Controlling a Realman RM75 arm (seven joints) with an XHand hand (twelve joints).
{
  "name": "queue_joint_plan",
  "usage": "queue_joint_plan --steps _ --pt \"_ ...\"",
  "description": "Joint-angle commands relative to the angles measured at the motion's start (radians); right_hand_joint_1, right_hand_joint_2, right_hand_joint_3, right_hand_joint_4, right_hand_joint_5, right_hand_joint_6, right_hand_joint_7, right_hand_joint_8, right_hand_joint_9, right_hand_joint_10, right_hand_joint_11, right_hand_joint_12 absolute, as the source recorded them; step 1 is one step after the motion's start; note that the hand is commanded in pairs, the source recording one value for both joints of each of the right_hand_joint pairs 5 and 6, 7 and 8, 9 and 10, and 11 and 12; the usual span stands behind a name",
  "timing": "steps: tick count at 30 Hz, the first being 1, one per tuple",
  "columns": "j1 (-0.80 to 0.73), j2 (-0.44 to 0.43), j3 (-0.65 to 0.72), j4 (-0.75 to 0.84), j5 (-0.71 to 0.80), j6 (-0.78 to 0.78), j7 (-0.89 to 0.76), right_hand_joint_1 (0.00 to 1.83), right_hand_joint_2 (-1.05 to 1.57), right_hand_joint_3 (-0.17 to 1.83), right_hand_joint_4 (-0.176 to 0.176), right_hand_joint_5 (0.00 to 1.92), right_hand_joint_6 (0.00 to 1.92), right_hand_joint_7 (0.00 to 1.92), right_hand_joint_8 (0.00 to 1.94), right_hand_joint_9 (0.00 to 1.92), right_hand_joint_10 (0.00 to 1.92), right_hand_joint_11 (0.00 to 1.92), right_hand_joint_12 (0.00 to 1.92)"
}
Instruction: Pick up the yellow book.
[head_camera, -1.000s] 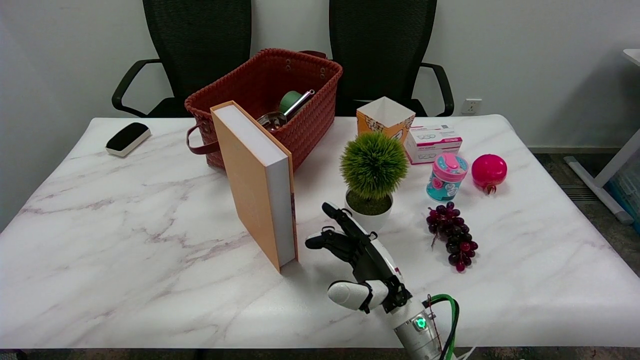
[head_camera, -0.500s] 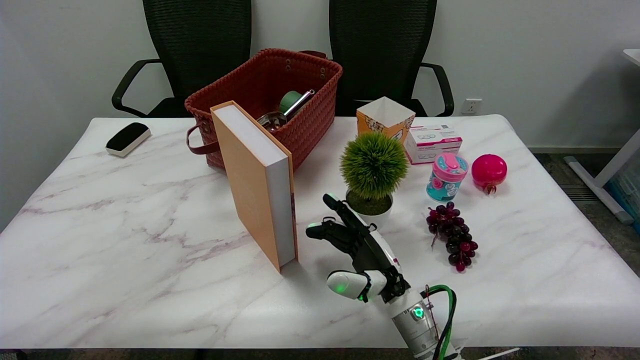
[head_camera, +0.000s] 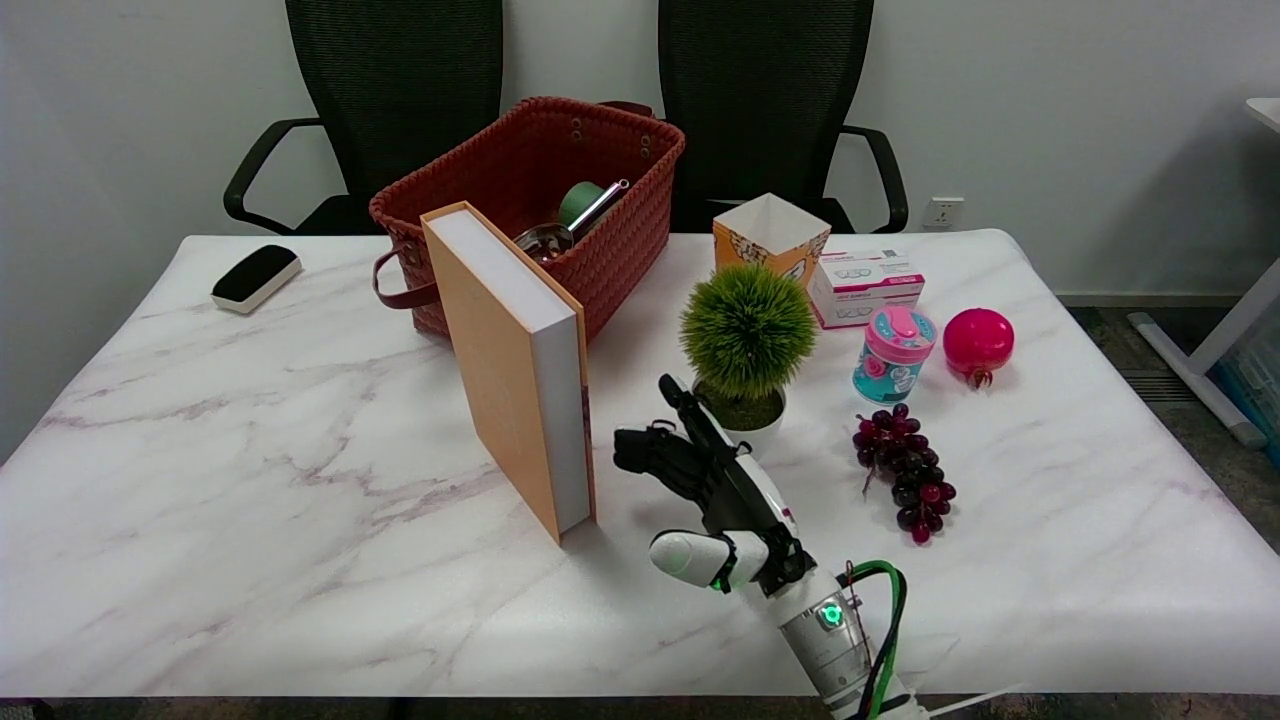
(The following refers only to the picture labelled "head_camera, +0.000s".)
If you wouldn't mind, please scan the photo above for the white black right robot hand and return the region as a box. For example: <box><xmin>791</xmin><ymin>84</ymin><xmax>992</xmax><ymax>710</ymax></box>
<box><xmin>613</xmin><ymin>374</ymin><xmax>816</xmax><ymax>598</ymax></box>

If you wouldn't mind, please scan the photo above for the thick yellow book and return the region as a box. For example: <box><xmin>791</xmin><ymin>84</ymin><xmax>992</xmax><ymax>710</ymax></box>
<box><xmin>420</xmin><ymin>201</ymin><xmax>597</xmax><ymax>544</ymax></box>

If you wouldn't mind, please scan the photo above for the green ball plant white pot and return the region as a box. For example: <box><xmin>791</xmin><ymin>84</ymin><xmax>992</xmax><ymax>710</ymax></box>
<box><xmin>680</xmin><ymin>263</ymin><xmax>818</xmax><ymax>459</ymax></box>

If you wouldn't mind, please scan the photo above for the dark red grape bunch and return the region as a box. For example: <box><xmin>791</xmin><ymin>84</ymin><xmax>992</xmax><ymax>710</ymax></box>
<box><xmin>852</xmin><ymin>403</ymin><xmax>958</xmax><ymax>546</ymax></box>

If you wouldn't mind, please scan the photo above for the pink teal lidded cup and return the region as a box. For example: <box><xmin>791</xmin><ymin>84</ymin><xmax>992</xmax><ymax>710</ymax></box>
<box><xmin>852</xmin><ymin>306</ymin><xmax>938</xmax><ymax>405</ymax></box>

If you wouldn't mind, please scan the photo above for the orange paper popcorn box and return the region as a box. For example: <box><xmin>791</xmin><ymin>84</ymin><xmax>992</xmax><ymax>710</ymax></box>
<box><xmin>712</xmin><ymin>192</ymin><xmax>832</xmax><ymax>291</ymax></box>

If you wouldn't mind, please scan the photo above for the white pink carton box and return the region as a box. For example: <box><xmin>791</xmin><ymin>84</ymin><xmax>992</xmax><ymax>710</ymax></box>
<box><xmin>808</xmin><ymin>250</ymin><xmax>926</xmax><ymax>330</ymax></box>

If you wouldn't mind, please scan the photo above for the red-brown woven basket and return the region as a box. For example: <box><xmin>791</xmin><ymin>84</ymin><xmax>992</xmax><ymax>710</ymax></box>
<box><xmin>369</xmin><ymin>96</ymin><xmax>687</xmax><ymax>346</ymax></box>

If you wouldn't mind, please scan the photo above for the pink toy pomegranate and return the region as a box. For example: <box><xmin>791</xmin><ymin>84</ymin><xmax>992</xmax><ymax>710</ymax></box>
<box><xmin>942</xmin><ymin>308</ymin><xmax>1016</xmax><ymax>389</ymax></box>

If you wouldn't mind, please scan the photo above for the steel ladle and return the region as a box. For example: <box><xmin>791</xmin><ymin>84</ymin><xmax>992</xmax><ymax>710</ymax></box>
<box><xmin>513</xmin><ymin>179</ymin><xmax>631</xmax><ymax>263</ymax></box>

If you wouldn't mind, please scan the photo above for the white zip tie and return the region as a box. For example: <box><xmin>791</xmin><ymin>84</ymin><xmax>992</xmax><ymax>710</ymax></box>
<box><xmin>922</xmin><ymin>684</ymin><xmax>1023</xmax><ymax>717</ymax></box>

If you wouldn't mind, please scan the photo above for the green cup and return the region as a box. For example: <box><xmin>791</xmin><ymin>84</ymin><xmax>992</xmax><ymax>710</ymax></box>
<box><xmin>558</xmin><ymin>181</ymin><xmax>604</xmax><ymax>229</ymax></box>

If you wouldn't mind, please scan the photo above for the black mesh office chair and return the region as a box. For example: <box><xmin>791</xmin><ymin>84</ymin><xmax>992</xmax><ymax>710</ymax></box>
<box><xmin>657</xmin><ymin>0</ymin><xmax>910</xmax><ymax>235</ymax></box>
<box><xmin>223</xmin><ymin>0</ymin><xmax>504</xmax><ymax>237</ymax></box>

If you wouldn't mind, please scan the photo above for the black white board eraser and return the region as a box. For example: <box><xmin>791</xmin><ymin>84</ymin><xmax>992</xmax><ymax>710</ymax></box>
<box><xmin>211</xmin><ymin>244</ymin><xmax>303</xmax><ymax>315</ymax></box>

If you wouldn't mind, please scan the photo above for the blue storage crate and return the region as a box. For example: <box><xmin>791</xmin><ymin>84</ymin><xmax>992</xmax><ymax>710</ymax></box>
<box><xmin>1213</xmin><ymin>325</ymin><xmax>1280</xmax><ymax>443</ymax></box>

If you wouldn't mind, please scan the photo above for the white desk frame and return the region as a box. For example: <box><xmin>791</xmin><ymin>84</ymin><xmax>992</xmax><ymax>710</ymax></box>
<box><xmin>1128</xmin><ymin>97</ymin><xmax>1280</xmax><ymax>449</ymax></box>

